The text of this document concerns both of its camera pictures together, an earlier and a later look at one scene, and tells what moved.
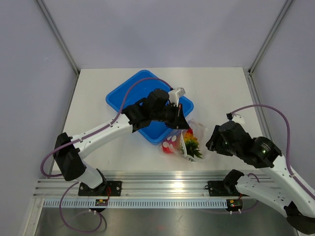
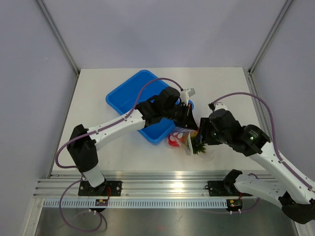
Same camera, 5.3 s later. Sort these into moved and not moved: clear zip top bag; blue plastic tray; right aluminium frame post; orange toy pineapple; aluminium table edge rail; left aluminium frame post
Moved: orange toy pineapple; clear zip top bag
Not moved: blue plastic tray; aluminium table edge rail; right aluminium frame post; left aluminium frame post
